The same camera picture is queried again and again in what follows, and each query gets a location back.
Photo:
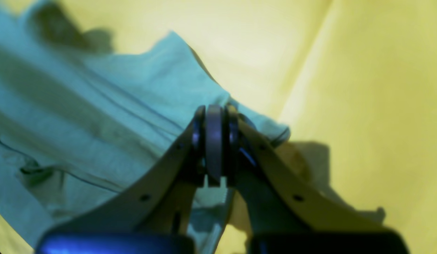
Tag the yellow table cloth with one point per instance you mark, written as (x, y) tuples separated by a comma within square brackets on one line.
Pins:
[(355, 81)]

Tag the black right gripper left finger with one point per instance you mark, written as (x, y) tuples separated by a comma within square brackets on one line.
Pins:
[(161, 200)]

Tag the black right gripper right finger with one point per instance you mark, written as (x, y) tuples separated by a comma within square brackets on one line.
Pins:
[(279, 202)]

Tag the green T-shirt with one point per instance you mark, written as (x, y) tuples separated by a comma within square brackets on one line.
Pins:
[(79, 124)]

